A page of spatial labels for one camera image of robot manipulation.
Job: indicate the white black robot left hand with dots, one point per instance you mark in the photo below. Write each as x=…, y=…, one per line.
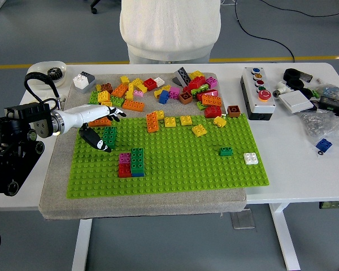
x=82, y=115

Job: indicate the dark green long toy brick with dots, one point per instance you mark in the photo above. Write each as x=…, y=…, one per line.
x=110, y=137
x=137, y=159

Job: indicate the orange long toy brick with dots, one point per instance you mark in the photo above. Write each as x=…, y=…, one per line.
x=212, y=100
x=152, y=122
x=101, y=122
x=133, y=105

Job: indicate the lime green toy brick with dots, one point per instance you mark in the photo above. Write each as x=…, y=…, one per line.
x=201, y=105
x=93, y=97
x=117, y=101
x=200, y=89

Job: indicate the yellow square toy brick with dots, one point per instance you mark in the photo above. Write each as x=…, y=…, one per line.
x=103, y=97
x=106, y=103
x=186, y=120
x=199, y=130
x=170, y=121

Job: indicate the small yellow toy brick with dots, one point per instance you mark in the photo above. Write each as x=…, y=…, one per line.
x=99, y=87

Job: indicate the pink small toy brick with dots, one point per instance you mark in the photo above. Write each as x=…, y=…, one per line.
x=138, y=93

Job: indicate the red square toy brick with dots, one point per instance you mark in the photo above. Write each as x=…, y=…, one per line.
x=124, y=170
x=150, y=84

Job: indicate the blue square toy brick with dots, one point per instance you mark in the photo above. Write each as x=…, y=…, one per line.
x=138, y=174

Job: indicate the magenta square toy brick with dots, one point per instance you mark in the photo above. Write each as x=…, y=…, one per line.
x=174, y=93
x=212, y=82

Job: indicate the brown square toy brick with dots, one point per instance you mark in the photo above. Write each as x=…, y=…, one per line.
x=185, y=97
x=234, y=111

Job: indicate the grey sloped toy brick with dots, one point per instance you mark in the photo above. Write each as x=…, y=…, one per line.
x=182, y=76

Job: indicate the red curved toy brick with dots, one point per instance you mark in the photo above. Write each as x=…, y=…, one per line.
x=209, y=93

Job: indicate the small dark green toy brick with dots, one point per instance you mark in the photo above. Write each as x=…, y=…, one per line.
x=225, y=151

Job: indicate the white square toy brick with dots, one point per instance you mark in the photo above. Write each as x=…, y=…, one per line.
x=250, y=158

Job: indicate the white and grey block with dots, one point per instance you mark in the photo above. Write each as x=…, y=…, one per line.
x=83, y=83

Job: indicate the black gear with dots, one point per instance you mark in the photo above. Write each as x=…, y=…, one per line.
x=56, y=74

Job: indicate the white plastic tray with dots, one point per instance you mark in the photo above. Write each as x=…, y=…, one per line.
x=38, y=67

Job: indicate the black office chair base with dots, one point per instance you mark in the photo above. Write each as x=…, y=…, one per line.
x=93, y=10

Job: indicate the grey-brown felt mat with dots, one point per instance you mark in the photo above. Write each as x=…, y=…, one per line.
x=144, y=206

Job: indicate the lime green studded baseplate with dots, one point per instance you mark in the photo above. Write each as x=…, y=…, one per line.
x=186, y=169

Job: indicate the white table leg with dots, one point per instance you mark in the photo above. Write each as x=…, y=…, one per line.
x=285, y=240
x=82, y=245

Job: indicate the white push-button control box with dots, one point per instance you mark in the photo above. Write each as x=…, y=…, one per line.
x=258, y=108

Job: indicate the grey floor plate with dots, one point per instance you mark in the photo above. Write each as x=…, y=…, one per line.
x=243, y=219

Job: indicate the white pipe fitting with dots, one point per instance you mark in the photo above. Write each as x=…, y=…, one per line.
x=281, y=89

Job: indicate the black tape roll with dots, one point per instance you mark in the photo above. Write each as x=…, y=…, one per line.
x=304, y=95
x=288, y=76
x=292, y=86

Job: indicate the dark clear plastic case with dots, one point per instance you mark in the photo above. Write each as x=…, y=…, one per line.
x=306, y=76

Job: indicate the small green plastic part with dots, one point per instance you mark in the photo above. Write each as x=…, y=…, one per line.
x=315, y=93

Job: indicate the clear bag of screws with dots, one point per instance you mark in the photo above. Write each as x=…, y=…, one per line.
x=322, y=124

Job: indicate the black power adapter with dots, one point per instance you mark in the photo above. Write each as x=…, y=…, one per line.
x=332, y=103

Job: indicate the clear bag of parts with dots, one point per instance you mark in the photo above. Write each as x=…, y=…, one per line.
x=333, y=91

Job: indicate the table height control panel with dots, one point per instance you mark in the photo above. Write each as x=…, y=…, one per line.
x=334, y=204

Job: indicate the white wall switch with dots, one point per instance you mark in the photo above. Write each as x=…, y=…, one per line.
x=296, y=102

